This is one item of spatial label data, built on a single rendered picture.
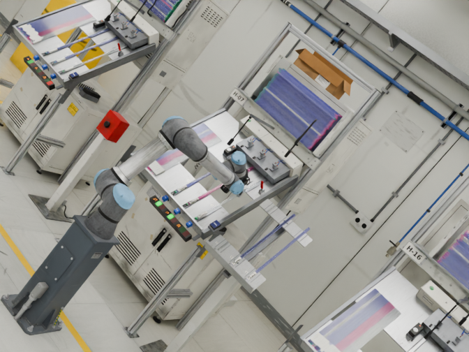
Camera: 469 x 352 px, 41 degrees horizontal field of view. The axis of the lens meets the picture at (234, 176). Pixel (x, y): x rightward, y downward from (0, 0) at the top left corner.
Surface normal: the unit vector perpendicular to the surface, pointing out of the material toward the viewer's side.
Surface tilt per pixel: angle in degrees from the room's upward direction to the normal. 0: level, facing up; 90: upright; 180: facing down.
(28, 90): 90
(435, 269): 90
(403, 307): 44
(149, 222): 90
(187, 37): 90
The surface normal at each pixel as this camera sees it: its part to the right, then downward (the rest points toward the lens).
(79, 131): 0.64, 0.62
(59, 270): -0.40, -0.12
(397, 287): 0.13, -0.66
